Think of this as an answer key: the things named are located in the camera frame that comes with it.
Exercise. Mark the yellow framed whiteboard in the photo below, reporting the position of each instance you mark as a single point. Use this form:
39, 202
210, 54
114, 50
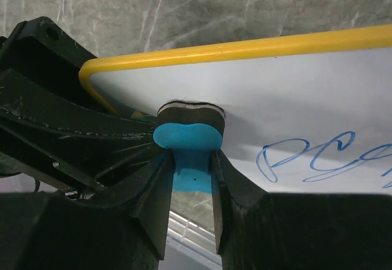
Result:
303, 113

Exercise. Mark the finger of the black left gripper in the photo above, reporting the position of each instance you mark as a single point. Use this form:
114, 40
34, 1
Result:
98, 157

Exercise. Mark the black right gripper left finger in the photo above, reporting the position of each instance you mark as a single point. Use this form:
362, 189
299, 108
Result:
122, 227

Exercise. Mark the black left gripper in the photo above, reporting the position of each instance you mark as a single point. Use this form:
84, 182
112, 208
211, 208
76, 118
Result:
41, 92

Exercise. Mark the blue bone-shaped eraser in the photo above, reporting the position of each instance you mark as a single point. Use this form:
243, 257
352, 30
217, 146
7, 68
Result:
192, 131

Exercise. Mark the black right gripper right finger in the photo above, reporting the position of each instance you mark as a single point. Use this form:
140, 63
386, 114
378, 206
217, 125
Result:
256, 229

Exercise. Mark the aluminium front rail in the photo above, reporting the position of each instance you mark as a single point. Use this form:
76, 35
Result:
189, 246

